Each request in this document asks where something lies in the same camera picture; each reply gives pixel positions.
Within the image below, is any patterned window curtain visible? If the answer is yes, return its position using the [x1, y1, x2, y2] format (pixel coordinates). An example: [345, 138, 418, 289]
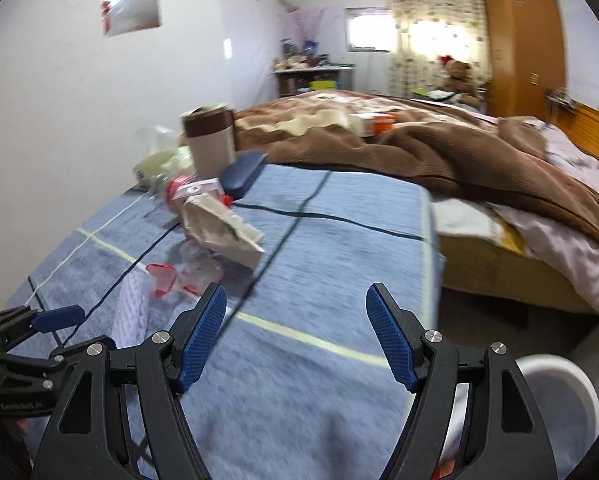
[383, 0, 490, 98]

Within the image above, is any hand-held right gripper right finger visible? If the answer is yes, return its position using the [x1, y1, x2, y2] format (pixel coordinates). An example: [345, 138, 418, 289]
[366, 282, 560, 480]

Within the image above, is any large white foam net sleeve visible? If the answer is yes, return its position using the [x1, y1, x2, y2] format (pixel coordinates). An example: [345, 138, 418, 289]
[112, 280, 180, 348]

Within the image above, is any wooden wardrobe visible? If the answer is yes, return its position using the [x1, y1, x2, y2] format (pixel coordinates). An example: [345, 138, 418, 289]
[481, 0, 567, 116]

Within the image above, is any yellow patterned bed sheet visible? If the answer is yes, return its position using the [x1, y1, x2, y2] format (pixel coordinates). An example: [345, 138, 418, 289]
[432, 199, 525, 256]

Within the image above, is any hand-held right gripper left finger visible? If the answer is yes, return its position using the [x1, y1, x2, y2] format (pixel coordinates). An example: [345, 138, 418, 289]
[32, 282, 228, 480]

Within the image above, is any vase of dried branches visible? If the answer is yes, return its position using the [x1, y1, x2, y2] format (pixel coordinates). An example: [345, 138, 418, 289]
[277, 5, 340, 56]

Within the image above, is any clear plastic bottle red label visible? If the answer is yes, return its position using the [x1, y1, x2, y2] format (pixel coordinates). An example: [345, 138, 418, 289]
[144, 240, 226, 298]

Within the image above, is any blue checked blanket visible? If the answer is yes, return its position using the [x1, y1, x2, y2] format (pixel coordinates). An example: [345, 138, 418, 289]
[4, 162, 445, 480]

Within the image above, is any brown fleece blanket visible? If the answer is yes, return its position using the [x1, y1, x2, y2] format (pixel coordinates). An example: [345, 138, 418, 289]
[232, 90, 599, 251]

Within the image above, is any small window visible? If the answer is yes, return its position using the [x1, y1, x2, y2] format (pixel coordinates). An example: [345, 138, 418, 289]
[344, 7, 394, 53]

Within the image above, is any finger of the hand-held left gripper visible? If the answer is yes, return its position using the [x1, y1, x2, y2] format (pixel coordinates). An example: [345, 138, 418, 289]
[0, 338, 118, 387]
[0, 305, 86, 356]

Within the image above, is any brown and white tumbler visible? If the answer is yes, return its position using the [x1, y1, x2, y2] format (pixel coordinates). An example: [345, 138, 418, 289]
[180, 104, 238, 176]

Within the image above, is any group of cosmetic bottles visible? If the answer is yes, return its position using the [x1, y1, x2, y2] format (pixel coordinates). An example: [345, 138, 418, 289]
[274, 37, 330, 71]

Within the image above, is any brown teddy bear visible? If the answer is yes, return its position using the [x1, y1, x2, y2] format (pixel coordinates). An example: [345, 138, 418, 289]
[435, 55, 480, 98]

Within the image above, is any red round plastic container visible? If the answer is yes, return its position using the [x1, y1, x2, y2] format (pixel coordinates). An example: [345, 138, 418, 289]
[166, 176, 188, 203]

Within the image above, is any green tissue box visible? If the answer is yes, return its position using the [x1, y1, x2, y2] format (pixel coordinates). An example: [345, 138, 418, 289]
[132, 125, 195, 193]

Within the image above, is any grey dressing desk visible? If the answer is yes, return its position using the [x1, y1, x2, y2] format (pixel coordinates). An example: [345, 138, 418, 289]
[274, 64, 355, 98]

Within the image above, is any white power strip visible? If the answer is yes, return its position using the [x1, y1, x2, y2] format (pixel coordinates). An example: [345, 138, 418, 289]
[547, 89, 580, 108]

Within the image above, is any dark blue glasses case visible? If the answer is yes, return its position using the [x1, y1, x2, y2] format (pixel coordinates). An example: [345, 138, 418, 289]
[218, 151, 268, 196]

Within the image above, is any pale pink quilt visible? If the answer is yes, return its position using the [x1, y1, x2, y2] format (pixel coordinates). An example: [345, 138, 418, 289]
[494, 115, 599, 318]

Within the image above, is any white round waste bin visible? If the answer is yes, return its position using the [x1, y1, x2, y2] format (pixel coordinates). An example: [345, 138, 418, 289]
[442, 354, 599, 480]

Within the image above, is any square wall mirror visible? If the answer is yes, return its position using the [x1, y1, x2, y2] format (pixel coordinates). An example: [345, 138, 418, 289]
[100, 0, 161, 38]

